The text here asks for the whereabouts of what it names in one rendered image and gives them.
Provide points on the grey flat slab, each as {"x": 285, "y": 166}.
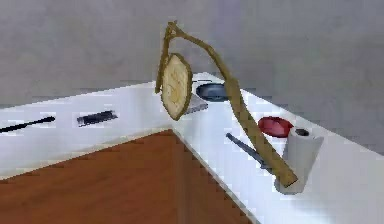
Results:
{"x": 196, "y": 104}

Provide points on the black round pan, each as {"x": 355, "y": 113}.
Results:
{"x": 212, "y": 91}

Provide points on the wooden hanging sign with branch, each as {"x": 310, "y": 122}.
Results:
{"x": 175, "y": 87}

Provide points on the dark grey knife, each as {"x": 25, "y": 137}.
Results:
{"x": 245, "y": 149}

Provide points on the red bowl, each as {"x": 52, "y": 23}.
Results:
{"x": 274, "y": 126}

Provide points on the white counter with brown cabinets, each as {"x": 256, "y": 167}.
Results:
{"x": 133, "y": 173}

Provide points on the black flat utensil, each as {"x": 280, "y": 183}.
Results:
{"x": 96, "y": 118}

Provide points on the white paper towel roll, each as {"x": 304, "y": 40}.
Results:
{"x": 301, "y": 153}

